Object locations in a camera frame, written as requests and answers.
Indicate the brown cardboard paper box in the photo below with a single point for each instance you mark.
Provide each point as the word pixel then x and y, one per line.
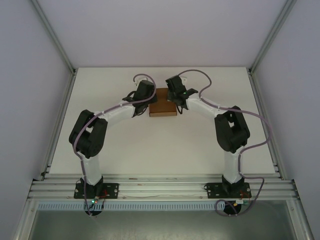
pixel 162 106

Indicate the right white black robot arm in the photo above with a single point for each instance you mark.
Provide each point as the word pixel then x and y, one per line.
pixel 231 165

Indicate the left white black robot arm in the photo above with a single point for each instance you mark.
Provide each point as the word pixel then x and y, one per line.
pixel 91 167

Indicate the green lit connector plug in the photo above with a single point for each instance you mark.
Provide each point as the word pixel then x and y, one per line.
pixel 94 200

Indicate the white yellow connector plug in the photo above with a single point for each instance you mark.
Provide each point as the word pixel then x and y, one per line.
pixel 240 201

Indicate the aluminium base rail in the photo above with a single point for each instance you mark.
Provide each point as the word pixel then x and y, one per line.
pixel 162 187

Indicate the aluminium table side rail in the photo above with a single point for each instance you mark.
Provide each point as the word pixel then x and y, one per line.
pixel 267 120
pixel 58 120

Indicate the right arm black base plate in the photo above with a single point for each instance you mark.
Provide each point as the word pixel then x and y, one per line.
pixel 212 190

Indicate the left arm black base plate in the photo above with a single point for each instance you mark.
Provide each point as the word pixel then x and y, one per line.
pixel 112 190

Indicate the aluminium frame post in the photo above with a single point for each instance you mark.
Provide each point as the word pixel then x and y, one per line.
pixel 272 35
pixel 53 36

